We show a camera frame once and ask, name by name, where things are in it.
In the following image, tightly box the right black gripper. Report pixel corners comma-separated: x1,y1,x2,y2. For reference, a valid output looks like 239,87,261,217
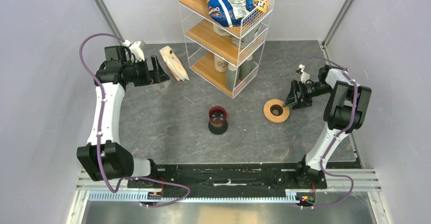
283,79,333,110

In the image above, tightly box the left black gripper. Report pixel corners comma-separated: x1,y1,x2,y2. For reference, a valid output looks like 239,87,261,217
122,55,169,87

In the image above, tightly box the clear glass dripper cone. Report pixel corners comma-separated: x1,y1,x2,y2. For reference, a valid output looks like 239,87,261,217
161,81,171,93

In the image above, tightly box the wooden ring dripper holder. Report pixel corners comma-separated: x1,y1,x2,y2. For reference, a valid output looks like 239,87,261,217
263,99,290,123

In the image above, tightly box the red black coffee carafe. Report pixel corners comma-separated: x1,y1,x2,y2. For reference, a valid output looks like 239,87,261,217
208,106,229,135

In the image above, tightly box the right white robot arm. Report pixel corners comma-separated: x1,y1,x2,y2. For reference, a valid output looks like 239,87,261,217
283,65,372,188

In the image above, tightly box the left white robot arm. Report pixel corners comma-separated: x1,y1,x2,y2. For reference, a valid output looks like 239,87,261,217
77,46,170,188

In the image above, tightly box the beige filter paper pack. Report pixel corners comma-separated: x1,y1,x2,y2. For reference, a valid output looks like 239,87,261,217
159,46,190,81

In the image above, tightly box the grey green bottle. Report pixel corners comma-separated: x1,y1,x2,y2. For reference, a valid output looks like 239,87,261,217
226,63,239,91
239,54,253,80

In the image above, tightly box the white paper cup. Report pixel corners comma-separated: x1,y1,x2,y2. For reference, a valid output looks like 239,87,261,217
214,55,229,73

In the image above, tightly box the white printed cup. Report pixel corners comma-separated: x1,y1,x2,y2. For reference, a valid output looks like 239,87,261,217
231,26,260,49

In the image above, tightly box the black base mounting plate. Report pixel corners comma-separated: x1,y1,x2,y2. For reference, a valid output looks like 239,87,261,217
127,163,327,198

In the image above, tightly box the orange snack packet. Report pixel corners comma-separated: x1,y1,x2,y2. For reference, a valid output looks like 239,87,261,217
253,0,270,13

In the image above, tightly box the blue chip bag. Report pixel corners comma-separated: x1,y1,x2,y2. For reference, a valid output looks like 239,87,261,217
206,0,255,27

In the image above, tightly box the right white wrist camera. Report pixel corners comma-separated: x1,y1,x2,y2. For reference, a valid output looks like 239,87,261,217
296,64,310,83

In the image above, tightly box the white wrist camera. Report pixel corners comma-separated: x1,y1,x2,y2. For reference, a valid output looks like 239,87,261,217
122,40,145,63
296,64,310,83

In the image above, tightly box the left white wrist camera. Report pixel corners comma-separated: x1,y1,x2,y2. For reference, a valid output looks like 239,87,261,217
122,40,145,63

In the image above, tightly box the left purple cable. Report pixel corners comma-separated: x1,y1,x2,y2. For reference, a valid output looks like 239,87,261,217
79,33,191,209

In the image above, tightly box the white wire shelf rack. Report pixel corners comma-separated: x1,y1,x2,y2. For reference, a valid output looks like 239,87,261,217
178,0,275,98

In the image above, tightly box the aluminium toothed rail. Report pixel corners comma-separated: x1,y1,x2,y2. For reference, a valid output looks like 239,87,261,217
88,190,300,204

